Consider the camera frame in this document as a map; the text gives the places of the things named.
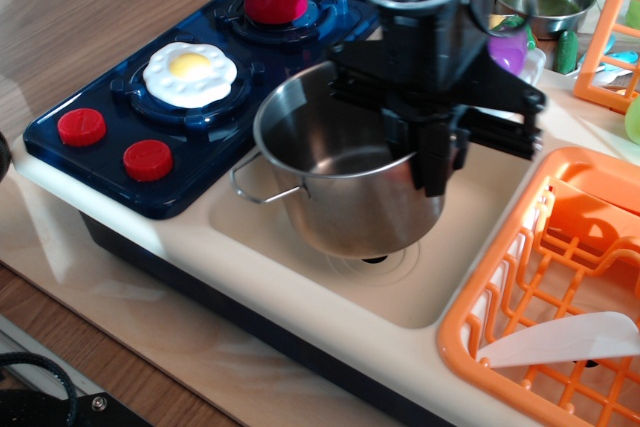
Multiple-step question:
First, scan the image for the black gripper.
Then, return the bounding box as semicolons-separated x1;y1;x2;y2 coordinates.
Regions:
328;0;546;197

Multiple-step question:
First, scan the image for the stainless steel pot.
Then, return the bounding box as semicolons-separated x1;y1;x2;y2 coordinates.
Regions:
230;62;446;259

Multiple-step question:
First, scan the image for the steel pot in background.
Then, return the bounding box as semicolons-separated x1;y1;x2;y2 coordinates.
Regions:
495;0;597;40

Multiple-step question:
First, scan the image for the cream toy sink unit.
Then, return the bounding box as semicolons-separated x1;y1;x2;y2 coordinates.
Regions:
14;73;639;426

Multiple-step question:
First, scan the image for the purple toy eggplant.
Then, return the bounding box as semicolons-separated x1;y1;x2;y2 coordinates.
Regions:
488;14;536;75

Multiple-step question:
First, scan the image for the green toy cucumber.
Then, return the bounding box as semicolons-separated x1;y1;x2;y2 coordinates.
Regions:
554;31;579;75

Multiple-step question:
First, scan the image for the orange dish rack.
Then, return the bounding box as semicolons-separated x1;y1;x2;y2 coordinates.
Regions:
438;147;639;426

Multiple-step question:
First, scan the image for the green toy fruit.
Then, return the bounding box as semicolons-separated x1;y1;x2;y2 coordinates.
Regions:
624;97;640;145

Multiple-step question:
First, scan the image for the white plastic spatula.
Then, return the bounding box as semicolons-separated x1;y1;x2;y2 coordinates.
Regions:
476;311;639;368

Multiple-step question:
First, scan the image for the blue toy stove top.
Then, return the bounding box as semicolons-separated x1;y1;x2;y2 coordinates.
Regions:
23;0;378;220

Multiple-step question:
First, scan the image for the toy fried egg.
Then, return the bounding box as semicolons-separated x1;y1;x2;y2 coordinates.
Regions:
143;42;238;109

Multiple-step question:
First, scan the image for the right red stove knob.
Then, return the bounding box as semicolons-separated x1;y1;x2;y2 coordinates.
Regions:
122;139;174;182

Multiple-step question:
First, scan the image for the red stove knob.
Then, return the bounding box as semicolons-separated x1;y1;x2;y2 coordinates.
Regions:
57;108;107;147
122;139;174;182

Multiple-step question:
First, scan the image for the left red stove knob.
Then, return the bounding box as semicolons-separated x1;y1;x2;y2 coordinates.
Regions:
57;108;107;147

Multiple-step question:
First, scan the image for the orange wire basket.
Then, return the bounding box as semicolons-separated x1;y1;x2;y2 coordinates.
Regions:
573;0;639;114

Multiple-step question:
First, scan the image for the black metal bracket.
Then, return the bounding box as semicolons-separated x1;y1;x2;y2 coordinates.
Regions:
65;392;152;427

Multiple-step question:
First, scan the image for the black braided cable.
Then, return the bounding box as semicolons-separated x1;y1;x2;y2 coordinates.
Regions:
0;351;79;427

